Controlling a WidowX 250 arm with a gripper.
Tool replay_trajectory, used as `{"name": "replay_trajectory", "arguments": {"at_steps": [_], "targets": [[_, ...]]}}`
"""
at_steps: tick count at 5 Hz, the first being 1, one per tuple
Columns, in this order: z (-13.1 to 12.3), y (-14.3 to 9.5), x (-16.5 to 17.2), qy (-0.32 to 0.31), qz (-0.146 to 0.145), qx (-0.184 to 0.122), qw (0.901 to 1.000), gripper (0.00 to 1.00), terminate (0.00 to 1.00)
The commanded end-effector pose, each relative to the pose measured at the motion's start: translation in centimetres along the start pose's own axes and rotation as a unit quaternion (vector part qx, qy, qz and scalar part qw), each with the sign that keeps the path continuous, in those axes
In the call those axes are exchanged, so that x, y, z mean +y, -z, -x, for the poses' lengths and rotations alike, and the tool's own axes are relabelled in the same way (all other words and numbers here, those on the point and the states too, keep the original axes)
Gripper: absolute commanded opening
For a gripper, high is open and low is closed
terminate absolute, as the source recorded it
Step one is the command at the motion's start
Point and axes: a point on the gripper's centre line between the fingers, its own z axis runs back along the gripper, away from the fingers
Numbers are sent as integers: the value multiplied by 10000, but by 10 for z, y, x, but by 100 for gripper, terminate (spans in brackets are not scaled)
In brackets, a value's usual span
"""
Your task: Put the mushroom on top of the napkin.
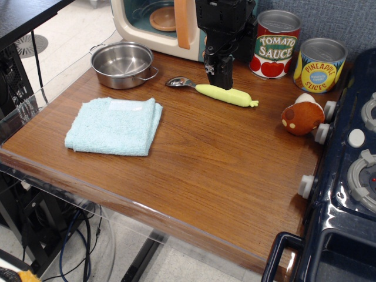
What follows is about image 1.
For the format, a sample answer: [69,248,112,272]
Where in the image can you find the dark blue toy stove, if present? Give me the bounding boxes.
[262,49,375,281]

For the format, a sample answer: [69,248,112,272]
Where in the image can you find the tomato sauce toy can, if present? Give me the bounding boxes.
[250,9,302,79]

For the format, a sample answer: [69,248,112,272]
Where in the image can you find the blue cable under table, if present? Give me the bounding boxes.
[59,205,102,282]

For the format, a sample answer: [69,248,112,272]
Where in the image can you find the white stove knob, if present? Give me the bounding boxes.
[324,101,337,122]
[314,123,330,145]
[298,175,315,199]

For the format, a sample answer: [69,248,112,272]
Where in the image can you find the black desk at left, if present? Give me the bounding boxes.
[0,0,76,118]

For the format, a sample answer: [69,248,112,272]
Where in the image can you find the brown plush mushroom toy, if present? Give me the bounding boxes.
[281,93,325,136]

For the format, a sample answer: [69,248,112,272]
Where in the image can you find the orange toy plate in microwave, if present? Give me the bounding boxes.
[149,6,176,32]

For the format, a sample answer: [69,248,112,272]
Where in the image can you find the white stove knob lower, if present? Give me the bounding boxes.
[298,175,315,199]

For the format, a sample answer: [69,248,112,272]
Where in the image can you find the black table leg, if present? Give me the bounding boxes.
[121,230,167,282]

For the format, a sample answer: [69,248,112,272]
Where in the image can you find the spoon with yellow-green handle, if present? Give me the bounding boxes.
[166,76,259,108]

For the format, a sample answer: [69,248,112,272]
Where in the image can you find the white stove knob middle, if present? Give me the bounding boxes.
[314,123,330,145]

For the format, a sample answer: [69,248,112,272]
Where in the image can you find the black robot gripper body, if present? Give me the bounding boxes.
[195,0,257,62]

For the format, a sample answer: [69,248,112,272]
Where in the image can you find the black cable under table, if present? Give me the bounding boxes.
[41,207,103,282]

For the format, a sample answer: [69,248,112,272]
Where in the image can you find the small stainless steel pot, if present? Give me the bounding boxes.
[89,42,159,89]

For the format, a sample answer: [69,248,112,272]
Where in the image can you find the light blue folded napkin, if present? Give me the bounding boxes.
[65,98,163,156]

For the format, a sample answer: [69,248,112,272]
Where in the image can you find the pineapple slices toy can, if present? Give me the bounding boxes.
[293,38,348,93]

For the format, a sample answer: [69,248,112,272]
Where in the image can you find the white stove knob upper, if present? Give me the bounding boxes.
[324,101,337,122]

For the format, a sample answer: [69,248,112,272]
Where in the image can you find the toy microwave teal and cream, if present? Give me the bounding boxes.
[110,0,205,61]

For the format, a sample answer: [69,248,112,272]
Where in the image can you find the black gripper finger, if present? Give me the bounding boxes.
[203,52,217,85]
[216,56,233,90]

